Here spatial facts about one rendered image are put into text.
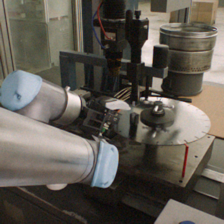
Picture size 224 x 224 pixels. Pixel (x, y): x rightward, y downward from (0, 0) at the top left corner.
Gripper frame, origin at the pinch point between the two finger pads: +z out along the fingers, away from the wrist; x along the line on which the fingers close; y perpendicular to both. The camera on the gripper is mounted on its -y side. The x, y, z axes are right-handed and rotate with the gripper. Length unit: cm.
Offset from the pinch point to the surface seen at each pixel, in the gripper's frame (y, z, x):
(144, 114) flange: -2.2, 14.2, 6.1
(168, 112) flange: 2.2, 19.6, 9.8
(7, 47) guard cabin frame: -121, 24, 13
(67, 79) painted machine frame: -57, 25, 8
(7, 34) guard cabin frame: -122, 22, 20
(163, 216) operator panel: 24.4, -3.1, -13.1
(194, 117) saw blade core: 9.2, 24.3, 11.7
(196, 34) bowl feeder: -23, 60, 53
